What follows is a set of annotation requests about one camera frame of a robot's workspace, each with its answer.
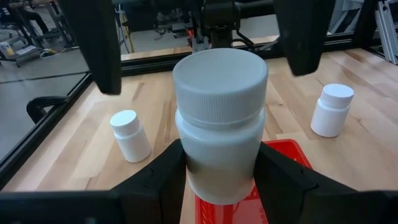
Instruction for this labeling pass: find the red plastic basket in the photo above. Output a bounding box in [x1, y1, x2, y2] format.
[194, 139, 313, 224]

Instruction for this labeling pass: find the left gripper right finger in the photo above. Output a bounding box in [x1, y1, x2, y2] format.
[253, 141, 358, 224]

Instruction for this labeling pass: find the white pill bottle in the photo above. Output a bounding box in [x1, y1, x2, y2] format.
[109, 109, 152, 164]
[172, 47, 269, 206]
[310, 83, 355, 138]

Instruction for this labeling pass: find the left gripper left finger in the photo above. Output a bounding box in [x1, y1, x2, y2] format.
[110, 139, 188, 224]

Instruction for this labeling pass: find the silver aluminium extrusion rack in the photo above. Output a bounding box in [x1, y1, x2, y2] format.
[374, 0, 398, 65]

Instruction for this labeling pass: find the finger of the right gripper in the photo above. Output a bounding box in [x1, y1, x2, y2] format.
[58, 0, 123, 96]
[273, 0, 336, 77]

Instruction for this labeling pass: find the black clamp bracket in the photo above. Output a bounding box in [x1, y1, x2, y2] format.
[26, 95, 68, 124]

